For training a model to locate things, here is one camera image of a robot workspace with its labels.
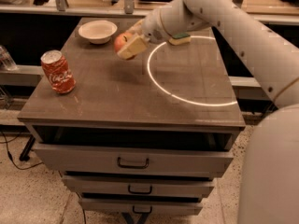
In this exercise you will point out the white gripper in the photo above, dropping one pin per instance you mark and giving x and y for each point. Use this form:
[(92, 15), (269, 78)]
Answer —
[(152, 26)]

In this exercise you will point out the red apple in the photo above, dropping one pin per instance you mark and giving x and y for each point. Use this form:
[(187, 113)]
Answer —
[(121, 46)]

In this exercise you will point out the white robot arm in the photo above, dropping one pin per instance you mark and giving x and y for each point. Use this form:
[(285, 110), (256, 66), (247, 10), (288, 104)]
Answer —
[(269, 192)]

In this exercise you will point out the white paper bowl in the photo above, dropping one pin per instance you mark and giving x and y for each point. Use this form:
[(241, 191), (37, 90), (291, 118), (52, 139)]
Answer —
[(98, 32)]

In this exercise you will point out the green yellow sponge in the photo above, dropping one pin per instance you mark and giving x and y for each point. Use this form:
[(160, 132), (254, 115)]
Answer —
[(180, 39)]

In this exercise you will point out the red coca-cola can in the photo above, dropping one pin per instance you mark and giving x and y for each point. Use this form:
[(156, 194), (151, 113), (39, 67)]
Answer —
[(57, 71)]

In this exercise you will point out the grey drawer cabinet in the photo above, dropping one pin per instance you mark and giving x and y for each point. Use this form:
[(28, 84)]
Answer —
[(170, 97)]

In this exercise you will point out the clear plastic bottle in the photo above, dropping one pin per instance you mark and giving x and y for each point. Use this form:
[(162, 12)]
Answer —
[(6, 60)]

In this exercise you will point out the black stand leg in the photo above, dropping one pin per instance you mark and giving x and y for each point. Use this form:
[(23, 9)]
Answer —
[(25, 153)]

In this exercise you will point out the top drawer with handle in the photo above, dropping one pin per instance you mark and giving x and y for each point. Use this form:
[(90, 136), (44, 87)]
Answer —
[(134, 161)]

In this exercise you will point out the drawer with handle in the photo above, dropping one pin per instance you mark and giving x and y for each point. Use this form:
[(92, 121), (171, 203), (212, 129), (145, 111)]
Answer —
[(141, 207), (136, 186), (134, 161)]

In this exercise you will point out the middle drawer with handle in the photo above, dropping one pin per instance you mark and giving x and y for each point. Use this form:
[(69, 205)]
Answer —
[(136, 186)]

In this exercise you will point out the bottom drawer with handle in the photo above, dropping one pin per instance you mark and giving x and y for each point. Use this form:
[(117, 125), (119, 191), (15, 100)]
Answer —
[(141, 207)]

